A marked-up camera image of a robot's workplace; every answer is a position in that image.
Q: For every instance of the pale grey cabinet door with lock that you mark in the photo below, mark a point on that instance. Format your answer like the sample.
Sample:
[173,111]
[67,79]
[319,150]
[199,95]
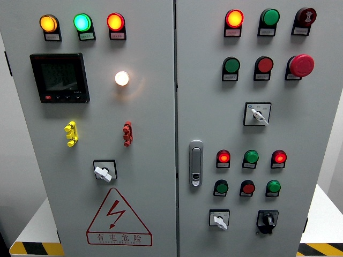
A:
[219,128]

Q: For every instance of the silver door lock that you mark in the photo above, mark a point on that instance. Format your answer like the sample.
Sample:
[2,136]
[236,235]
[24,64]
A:
[196,160]

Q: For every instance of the black door hinge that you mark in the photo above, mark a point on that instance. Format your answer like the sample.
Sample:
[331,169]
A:
[8,64]
[58,237]
[305,225]

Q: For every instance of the large red stop button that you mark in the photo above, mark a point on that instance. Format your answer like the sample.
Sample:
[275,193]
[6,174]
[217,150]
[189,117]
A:
[302,65]

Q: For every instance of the red warning triangle sign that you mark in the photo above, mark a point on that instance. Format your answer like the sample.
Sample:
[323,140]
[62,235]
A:
[115,211]

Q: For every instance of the black knob turn switch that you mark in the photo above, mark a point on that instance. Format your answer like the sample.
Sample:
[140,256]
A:
[268,220]

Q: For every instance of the dark red buzzer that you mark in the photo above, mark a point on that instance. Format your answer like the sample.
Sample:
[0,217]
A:
[307,16]

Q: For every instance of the pale grey cabinet door with display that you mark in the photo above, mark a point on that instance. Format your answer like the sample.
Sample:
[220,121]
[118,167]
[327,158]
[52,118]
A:
[144,128]

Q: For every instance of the small red indicator lamp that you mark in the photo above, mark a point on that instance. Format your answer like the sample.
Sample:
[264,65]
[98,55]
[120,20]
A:
[223,157]
[279,157]

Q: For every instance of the large dark green indicator lamp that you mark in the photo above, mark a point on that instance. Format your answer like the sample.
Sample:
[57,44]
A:
[270,17]

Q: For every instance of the small red push button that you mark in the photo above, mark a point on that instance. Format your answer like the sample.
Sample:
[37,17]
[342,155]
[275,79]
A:
[248,188]

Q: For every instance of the small green indicator lamp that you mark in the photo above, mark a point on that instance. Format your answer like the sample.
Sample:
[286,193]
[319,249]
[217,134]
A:
[251,157]
[274,186]

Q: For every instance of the large red indicator lamp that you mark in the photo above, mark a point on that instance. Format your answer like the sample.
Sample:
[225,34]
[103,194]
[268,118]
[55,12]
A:
[115,22]
[234,18]

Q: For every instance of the large red push button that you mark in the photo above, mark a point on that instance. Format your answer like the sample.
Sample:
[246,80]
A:
[265,65]

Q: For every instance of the small green push button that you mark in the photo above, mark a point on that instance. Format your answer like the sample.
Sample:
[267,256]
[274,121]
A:
[222,188]

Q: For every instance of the large lit green indicator lamp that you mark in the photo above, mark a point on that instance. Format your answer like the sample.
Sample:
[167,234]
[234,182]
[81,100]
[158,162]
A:
[82,22]

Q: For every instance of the large green push button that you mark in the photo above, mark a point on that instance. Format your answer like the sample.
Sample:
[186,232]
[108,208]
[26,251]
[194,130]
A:
[232,65]

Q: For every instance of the black digital meter display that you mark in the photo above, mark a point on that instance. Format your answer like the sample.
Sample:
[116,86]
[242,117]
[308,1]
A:
[60,77]

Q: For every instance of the black yellow striped tape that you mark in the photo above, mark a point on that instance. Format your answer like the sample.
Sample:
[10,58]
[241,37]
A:
[321,250]
[35,249]

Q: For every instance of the glowing white lamp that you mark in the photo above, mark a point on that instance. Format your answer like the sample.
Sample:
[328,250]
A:
[122,78]

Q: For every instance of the large yellow indicator lamp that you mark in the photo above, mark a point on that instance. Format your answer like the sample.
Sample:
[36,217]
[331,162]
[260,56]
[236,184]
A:
[48,23]

